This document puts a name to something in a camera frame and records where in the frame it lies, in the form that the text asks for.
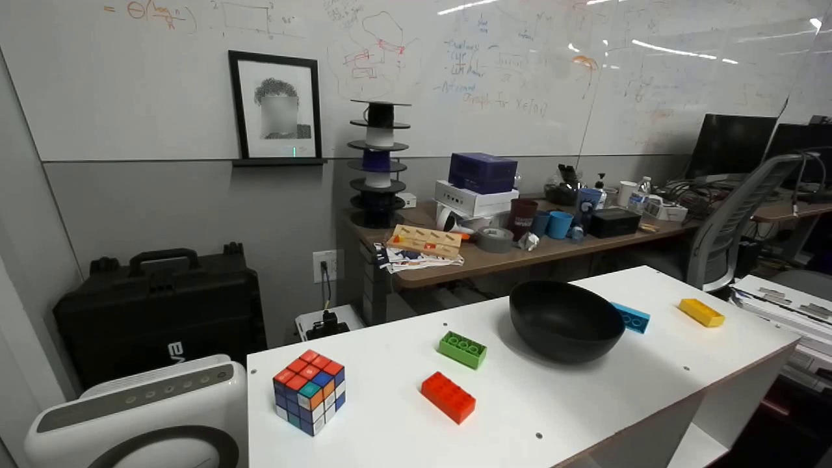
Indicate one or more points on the orange patterned flat box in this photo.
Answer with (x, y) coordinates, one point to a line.
(426, 239)

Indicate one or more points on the black bowl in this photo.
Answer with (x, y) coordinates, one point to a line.
(564, 325)

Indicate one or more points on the white mug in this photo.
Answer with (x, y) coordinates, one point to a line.
(629, 193)

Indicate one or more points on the green LEGO block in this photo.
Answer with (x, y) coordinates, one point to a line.
(461, 350)

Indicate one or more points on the black computer monitor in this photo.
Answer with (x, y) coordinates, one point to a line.
(733, 147)
(802, 138)

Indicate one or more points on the wooden desk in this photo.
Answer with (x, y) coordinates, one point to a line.
(522, 255)

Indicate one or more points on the white power strip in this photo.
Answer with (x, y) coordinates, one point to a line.
(347, 312)

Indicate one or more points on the dark blue box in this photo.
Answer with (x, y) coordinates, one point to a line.
(482, 172)

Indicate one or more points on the stack of filament spools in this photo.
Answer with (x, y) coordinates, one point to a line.
(378, 172)

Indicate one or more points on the black framed picture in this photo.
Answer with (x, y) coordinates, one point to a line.
(276, 108)

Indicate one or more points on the white air purifier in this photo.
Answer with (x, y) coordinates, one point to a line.
(172, 407)

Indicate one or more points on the blue LEGO block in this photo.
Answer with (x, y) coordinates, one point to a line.
(635, 317)

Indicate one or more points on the blue cup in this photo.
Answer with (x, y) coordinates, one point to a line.
(560, 225)

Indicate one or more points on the black hard carrying case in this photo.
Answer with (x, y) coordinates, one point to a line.
(157, 320)

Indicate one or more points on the crumpled silver wrapper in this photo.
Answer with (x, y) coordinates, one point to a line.
(529, 243)

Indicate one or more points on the white cardboard box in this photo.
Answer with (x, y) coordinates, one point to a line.
(471, 202)

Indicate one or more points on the yellow LEGO block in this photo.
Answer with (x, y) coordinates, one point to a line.
(700, 312)

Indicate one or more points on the grey mesh office chair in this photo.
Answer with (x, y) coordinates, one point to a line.
(725, 235)

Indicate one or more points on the white printed magazine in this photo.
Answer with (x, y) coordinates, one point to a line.
(419, 263)

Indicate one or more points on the Rubik's cube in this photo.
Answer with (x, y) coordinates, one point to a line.
(311, 390)

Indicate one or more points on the white wall outlet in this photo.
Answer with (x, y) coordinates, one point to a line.
(327, 261)

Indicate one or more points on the dark brown cup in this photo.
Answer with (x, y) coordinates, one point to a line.
(525, 215)

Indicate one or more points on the grey duct tape roll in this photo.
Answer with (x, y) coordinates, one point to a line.
(482, 239)

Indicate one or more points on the small black box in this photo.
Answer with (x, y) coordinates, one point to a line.
(614, 222)

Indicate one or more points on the red LEGO block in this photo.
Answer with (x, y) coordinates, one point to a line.
(449, 398)

